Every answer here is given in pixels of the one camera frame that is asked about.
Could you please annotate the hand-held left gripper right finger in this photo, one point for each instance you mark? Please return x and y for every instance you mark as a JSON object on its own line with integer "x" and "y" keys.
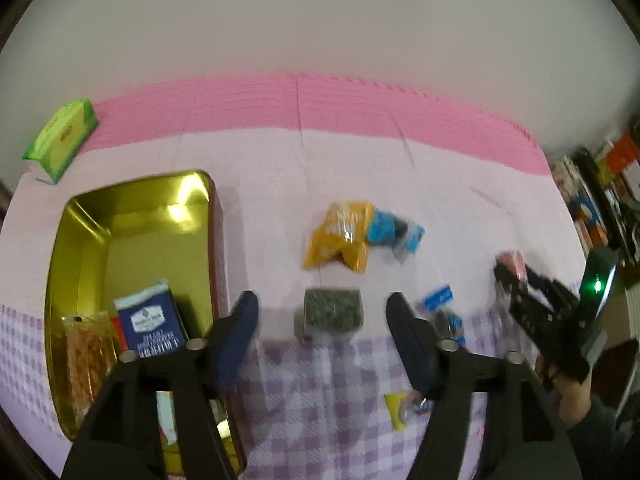
{"x": 412, "y": 350}

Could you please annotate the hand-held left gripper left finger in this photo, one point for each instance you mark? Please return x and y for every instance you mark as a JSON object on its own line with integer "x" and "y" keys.
{"x": 235, "y": 345}

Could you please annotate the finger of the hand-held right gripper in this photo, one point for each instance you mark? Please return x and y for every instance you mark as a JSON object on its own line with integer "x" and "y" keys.
{"x": 555, "y": 292}
{"x": 525, "y": 305}

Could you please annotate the pink patterned candy packet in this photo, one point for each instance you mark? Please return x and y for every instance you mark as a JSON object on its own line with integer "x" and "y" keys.
{"x": 512, "y": 261}

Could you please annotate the blue candy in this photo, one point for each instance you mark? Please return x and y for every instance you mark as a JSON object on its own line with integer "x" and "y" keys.
{"x": 439, "y": 297}
{"x": 382, "y": 227}

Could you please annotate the small yellow candy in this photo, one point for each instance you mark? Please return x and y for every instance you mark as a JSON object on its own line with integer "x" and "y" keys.
{"x": 395, "y": 407}

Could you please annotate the navy cracker packet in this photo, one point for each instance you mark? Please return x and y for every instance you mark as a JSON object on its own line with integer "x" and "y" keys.
{"x": 150, "y": 320}

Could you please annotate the grey-green snack packet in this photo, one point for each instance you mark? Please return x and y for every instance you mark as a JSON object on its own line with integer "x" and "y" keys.
{"x": 332, "y": 310}

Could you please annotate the red snack packet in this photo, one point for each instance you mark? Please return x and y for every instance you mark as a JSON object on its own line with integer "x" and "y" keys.
{"x": 117, "y": 332}

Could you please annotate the yellow snack packet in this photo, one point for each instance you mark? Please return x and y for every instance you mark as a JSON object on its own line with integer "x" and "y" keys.
{"x": 337, "y": 235}

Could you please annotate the maroon and gold tin box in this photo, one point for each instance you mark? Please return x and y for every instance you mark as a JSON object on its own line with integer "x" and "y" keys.
{"x": 140, "y": 240}

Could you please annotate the clear packet of fried snack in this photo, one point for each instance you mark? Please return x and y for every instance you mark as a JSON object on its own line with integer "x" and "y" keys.
{"x": 82, "y": 360}

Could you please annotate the person's right forearm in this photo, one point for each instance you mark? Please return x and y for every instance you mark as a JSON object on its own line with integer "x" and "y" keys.
{"x": 605, "y": 440}

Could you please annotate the person's right hand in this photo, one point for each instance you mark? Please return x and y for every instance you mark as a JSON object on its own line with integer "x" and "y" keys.
{"x": 575, "y": 400}

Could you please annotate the shelf of colourful boxes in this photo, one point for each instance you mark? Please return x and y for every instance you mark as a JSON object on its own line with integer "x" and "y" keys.
{"x": 590, "y": 210}

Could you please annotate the pink and purple plaid blanket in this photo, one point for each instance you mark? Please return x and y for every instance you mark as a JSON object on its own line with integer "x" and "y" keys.
{"x": 300, "y": 160}

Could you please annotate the green tissue pack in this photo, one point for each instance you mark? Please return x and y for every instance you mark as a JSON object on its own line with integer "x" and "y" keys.
{"x": 62, "y": 135}

